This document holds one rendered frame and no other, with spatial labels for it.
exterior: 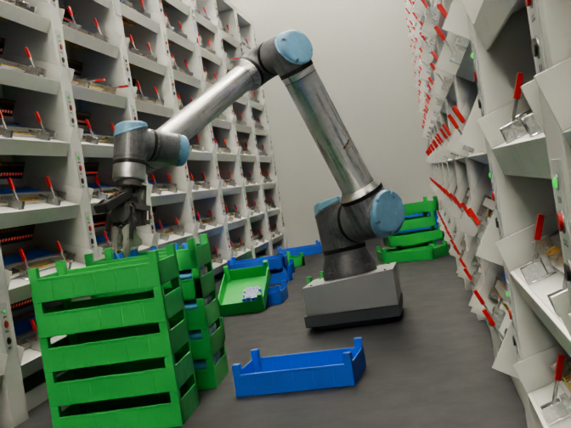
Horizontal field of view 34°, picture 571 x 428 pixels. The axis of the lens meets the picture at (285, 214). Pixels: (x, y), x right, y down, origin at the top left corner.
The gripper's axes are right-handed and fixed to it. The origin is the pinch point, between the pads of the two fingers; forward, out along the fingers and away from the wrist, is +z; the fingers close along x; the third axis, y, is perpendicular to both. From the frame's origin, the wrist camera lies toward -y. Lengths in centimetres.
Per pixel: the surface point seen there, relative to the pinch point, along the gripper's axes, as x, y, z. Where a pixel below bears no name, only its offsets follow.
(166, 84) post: 113, 132, -104
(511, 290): -124, -34, 20
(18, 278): 30.4, -9.7, 5.4
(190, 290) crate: -17.4, 8.8, 10.0
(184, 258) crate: -17.2, 6.6, 1.9
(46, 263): 42.3, 9.2, -1.4
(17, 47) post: 58, 6, -73
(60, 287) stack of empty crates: -16.6, -33.6, 12.7
